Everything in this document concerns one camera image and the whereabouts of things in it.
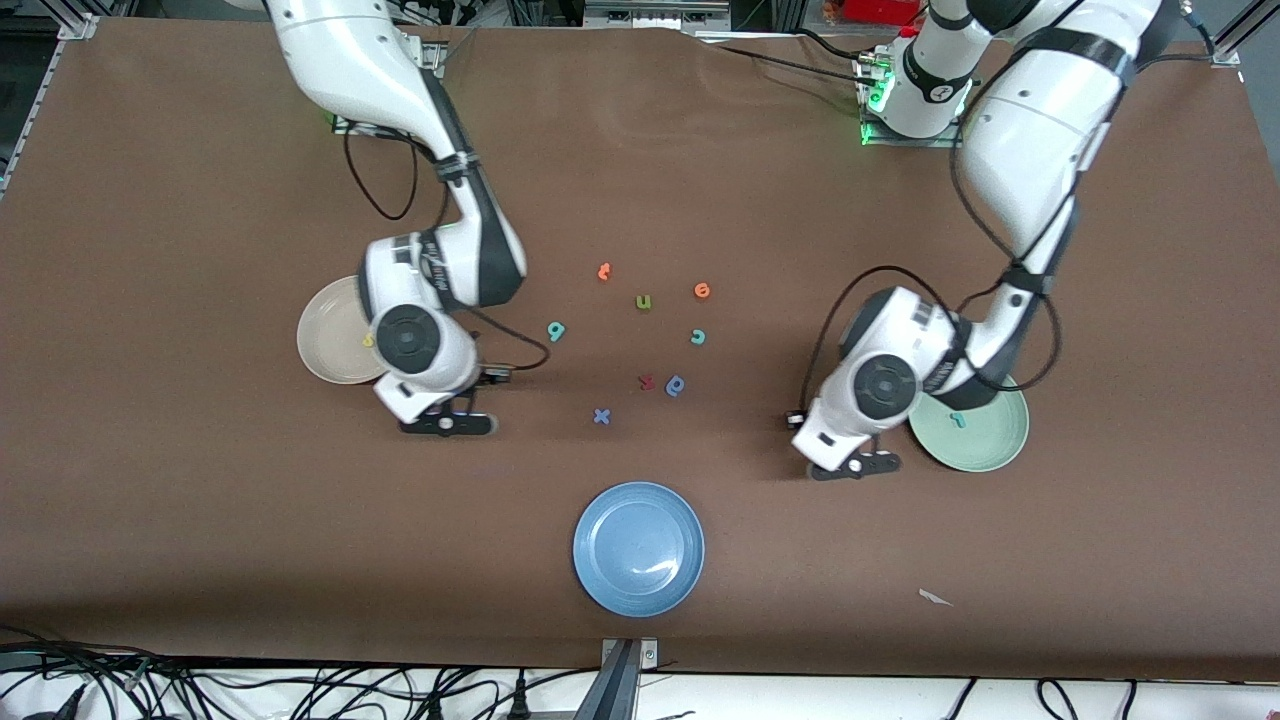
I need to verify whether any pale green plate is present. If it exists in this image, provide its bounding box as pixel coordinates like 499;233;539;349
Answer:
908;378;1030;473

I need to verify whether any beige plate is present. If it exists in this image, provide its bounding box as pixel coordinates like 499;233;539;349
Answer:
297;275;391;386

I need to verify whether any blue plate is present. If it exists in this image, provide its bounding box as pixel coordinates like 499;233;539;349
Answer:
572;481;706;618

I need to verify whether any red box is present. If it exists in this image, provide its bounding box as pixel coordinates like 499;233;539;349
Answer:
845;0;926;26

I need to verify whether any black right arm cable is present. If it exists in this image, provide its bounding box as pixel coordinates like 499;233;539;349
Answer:
345;128;551;383

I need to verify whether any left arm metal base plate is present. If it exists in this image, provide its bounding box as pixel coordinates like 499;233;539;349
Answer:
858;50;967;149

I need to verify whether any grey camera mount pole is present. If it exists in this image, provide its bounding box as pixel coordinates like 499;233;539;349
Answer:
574;640;641;720

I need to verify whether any aluminium frame profile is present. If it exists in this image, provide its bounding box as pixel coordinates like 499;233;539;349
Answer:
1205;0;1280;67
0;12;101;196

